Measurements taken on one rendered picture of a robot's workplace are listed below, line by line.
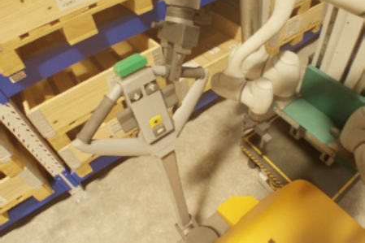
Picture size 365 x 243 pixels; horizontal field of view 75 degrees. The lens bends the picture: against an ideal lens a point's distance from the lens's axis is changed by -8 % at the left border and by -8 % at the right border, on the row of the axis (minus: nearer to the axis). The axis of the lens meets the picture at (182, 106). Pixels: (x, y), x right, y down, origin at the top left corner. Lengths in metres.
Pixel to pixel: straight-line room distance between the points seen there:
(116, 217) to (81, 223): 0.26
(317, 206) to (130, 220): 1.32
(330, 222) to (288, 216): 0.14
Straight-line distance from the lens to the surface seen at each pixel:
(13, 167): 1.67
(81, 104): 1.49
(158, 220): 1.93
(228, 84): 1.15
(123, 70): 0.64
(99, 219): 2.05
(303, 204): 1.02
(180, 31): 0.65
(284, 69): 1.35
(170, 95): 0.72
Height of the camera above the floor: 1.80
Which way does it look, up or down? 47 degrees down
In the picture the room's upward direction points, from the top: 8 degrees counter-clockwise
